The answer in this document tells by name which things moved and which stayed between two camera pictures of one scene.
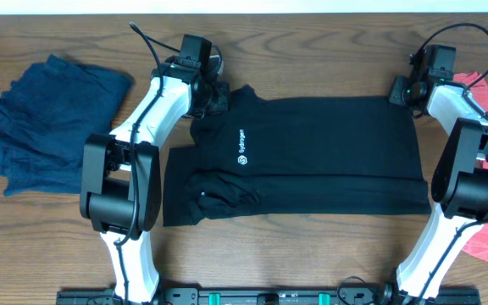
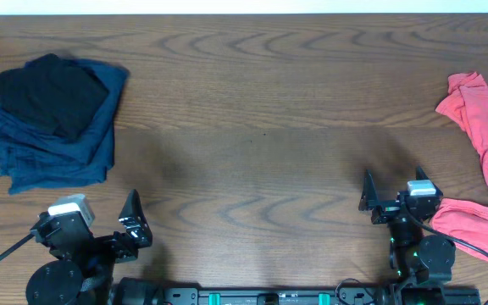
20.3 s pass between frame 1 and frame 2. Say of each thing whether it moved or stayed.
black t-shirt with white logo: moved
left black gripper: moved
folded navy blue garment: stayed
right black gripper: moved
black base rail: stayed
